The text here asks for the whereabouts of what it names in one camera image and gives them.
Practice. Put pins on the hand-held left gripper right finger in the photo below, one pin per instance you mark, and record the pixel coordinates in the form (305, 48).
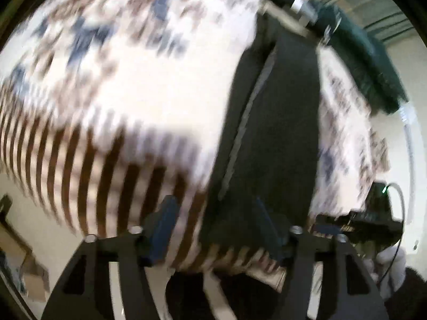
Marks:
(268, 231)

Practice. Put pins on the white headboard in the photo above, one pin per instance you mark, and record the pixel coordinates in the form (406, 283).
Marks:
(412, 146)

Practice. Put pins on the folded teal blanket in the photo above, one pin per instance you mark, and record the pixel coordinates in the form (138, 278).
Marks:
(367, 63)

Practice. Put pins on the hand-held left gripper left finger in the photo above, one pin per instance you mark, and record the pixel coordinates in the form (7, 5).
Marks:
(163, 226)

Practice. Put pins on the person's right leg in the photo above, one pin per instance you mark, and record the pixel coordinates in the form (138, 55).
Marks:
(253, 301)

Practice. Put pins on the brown cardboard box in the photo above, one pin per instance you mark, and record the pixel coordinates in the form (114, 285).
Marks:
(26, 266)

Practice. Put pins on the person's left leg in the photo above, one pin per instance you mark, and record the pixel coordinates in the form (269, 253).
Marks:
(186, 296)

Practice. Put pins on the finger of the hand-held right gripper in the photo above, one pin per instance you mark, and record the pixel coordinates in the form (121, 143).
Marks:
(330, 225)

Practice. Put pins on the teal striped curtain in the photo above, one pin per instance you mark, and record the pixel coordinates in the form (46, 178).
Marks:
(390, 23)

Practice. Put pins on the dark striped sweater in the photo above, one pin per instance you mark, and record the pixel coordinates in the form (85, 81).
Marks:
(277, 123)

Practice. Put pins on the floral bedspread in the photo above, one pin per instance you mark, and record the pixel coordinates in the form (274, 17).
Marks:
(150, 90)

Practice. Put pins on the person's leg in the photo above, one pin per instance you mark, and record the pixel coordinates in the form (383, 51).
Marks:
(253, 301)
(186, 296)

